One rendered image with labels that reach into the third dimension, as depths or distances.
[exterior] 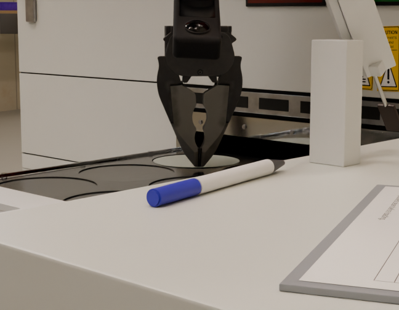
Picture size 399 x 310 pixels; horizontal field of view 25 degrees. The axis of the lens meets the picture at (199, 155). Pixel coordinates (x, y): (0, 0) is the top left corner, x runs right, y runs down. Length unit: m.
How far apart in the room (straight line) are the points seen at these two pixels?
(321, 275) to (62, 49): 1.06
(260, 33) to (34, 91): 0.47
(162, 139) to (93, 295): 0.87
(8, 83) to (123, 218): 9.88
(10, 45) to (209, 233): 9.94
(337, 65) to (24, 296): 0.29
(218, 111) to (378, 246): 0.58
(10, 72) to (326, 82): 9.77
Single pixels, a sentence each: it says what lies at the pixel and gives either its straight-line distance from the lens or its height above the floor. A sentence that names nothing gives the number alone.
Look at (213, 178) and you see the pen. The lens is 0.51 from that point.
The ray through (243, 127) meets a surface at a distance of 1.10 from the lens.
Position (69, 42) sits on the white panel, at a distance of 1.36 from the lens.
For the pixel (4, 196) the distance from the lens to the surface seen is 0.54.
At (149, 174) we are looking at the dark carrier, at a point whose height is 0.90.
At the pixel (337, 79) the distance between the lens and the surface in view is 0.60.
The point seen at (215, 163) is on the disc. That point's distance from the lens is 1.01.
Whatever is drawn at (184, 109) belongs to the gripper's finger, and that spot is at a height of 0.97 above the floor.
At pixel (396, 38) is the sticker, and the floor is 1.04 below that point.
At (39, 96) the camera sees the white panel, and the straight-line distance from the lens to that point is 1.43.
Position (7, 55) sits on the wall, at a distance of 10.30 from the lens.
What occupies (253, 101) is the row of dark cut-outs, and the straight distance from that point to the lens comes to 1.10.
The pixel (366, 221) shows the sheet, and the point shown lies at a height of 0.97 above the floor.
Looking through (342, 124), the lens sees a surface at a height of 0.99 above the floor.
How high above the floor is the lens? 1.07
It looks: 9 degrees down
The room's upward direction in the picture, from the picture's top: straight up
